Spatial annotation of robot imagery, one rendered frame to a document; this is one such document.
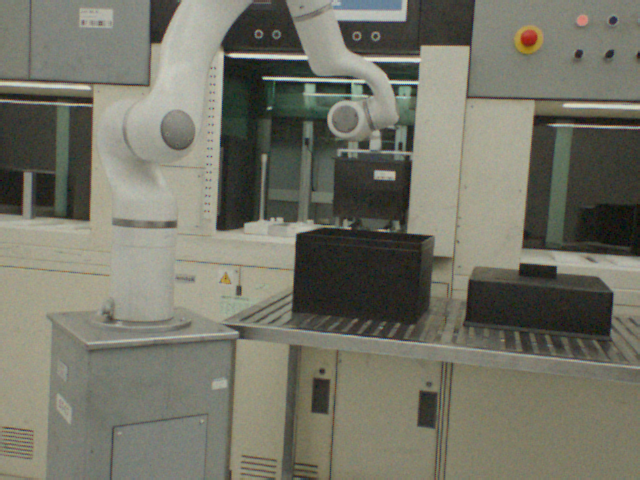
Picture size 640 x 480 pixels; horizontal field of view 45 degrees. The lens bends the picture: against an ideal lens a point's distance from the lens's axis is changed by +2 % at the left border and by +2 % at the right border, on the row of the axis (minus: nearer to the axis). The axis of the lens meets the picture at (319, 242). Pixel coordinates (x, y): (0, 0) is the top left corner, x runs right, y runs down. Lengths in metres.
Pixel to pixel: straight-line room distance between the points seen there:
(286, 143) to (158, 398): 1.79
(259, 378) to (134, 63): 0.95
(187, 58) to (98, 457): 0.72
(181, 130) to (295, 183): 1.67
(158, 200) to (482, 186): 0.93
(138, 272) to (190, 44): 0.43
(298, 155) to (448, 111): 1.14
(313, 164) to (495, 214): 1.13
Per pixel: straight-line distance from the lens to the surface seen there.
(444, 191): 1.98
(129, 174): 1.48
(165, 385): 1.41
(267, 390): 2.19
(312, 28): 1.70
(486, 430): 2.12
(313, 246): 1.63
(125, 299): 1.45
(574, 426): 2.12
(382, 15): 2.09
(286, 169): 3.03
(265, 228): 2.33
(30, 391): 2.50
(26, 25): 2.45
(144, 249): 1.43
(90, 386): 1.37
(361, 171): 2.26
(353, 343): 1.46
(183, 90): 1.43
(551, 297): 1.64
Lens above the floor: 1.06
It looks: 5 degrees down
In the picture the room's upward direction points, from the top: 3 degrees clockwise
